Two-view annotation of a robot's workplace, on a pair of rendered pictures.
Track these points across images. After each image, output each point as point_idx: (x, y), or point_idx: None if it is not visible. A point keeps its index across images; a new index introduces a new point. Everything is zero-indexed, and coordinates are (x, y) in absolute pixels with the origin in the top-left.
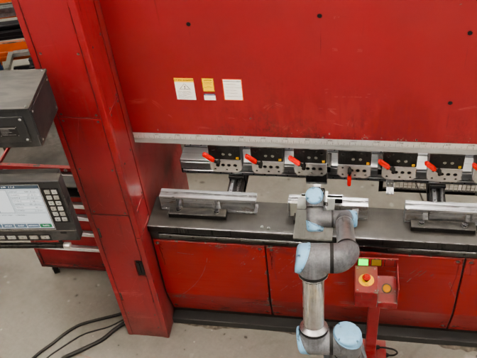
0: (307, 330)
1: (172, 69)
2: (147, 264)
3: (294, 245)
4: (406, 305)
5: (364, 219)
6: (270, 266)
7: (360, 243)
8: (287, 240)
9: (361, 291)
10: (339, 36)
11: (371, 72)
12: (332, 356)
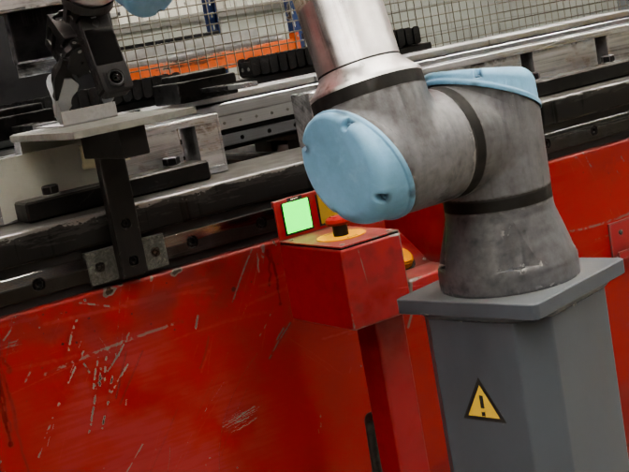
0: (364, 65)
1: None
2: None
3: (65, 282)
4: (432, 435)
5: (220, 168)
6: (3, 430)
7: (255, 200)
8: (35, 271)
9: (356, 242)
10: None
11: None
12: (468, 236)
